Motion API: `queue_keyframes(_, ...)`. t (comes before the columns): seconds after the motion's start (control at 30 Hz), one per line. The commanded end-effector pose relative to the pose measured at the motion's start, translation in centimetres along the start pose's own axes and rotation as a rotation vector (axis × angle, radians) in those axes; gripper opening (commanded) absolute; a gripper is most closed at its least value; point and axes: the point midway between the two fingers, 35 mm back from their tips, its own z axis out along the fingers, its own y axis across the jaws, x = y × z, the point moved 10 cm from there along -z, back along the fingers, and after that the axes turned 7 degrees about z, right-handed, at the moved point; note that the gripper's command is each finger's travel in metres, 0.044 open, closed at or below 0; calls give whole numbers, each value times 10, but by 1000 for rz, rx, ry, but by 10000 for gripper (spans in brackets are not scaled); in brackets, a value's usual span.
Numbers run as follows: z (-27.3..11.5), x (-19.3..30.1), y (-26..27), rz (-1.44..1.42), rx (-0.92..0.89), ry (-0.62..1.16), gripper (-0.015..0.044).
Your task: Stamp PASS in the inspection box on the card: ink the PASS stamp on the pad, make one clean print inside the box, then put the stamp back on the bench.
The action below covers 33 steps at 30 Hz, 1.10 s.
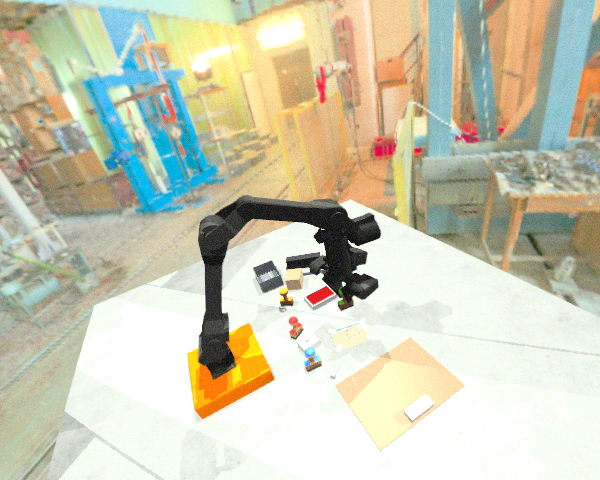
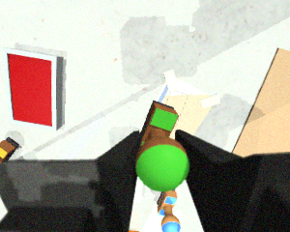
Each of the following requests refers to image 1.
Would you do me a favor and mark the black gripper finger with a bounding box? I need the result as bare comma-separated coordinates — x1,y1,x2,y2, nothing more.
340,285,354,304
322,277,343,299

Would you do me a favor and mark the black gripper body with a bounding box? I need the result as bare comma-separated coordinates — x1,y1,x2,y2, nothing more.
309,251,379,300

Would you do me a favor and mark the red ink pad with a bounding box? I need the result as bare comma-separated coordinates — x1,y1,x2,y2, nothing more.
304,284,338,311

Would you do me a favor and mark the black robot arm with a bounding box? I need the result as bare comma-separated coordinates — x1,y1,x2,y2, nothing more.
197,195,381,380

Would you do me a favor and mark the wooden rubber stamp with yellow knob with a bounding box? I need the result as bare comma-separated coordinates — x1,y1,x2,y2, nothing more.
279,288,294,307

